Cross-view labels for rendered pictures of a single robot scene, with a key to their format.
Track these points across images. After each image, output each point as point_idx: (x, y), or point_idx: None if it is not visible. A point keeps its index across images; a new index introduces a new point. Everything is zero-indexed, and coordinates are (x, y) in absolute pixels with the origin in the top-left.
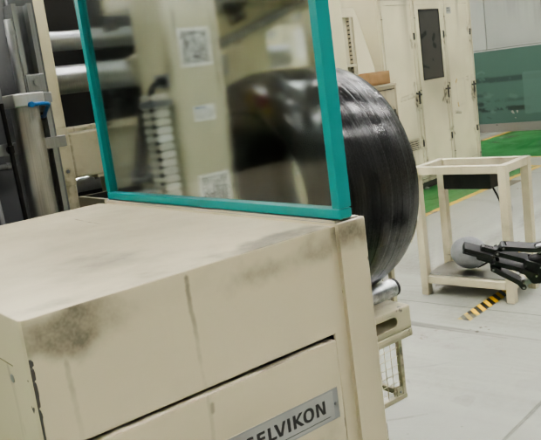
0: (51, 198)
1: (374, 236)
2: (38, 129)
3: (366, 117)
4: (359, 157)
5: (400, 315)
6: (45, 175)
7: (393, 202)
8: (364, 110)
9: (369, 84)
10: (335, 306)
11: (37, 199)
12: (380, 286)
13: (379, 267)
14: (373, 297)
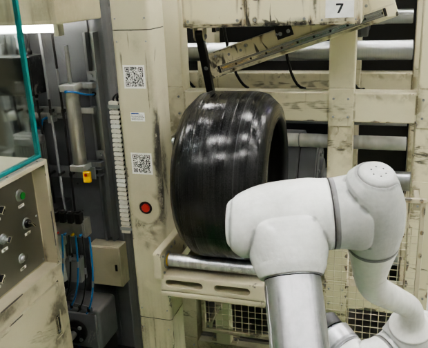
0: (75, 139)
1: (200, 230)
2: (72, 104)
3: (214, 150)
4: (190, 177)
5: (254, 290)
6: (73, 128)
7: (215, 214)
8: (217, 143)
9: (251, 123)
10: None
11: (70, 139)
12: (248, 264)
13: (223, 251)
14: (236, 268)
